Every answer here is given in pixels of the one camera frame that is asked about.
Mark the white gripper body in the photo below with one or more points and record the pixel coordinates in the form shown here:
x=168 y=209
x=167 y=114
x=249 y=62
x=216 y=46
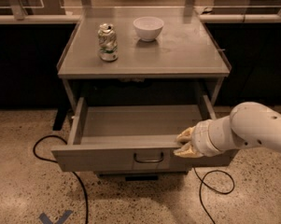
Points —
x=202 y=138

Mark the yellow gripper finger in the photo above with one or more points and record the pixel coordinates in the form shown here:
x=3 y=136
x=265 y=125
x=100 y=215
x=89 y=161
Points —
x=188 y=151
x=185 y=136

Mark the grey top drawer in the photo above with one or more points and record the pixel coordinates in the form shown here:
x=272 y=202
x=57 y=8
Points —
x=136 y=139

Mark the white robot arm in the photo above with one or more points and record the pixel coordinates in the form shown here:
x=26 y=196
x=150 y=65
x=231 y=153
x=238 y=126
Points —
x=248 y=125

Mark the grey drawer cabinet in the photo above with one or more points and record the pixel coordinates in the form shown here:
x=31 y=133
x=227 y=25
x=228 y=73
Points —
x=181 y=66

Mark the white ceramic bowl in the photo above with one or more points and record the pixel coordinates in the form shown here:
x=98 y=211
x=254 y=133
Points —
x=148 y=28

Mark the crushed green soda can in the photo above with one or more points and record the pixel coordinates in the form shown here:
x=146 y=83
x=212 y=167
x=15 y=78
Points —
x=108 y=46

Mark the blue tape cross mark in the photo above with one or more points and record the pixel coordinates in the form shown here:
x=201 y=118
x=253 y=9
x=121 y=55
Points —
x=61 y=219

